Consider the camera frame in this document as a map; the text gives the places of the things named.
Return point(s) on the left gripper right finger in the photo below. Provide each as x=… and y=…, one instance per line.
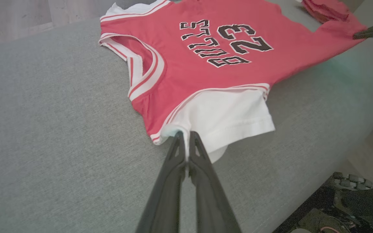
x=210, y=200

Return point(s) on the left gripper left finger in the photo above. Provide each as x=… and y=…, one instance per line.
x=165, y=200

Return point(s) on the red Bulls 23 jersey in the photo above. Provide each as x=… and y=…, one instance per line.
x=180, y=77

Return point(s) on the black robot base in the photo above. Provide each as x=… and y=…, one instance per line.
x=358, y=207

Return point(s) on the plain red garment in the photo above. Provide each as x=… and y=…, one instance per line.
x=325, y=9

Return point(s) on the large grey sofa seat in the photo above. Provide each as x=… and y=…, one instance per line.
x=44, y=145

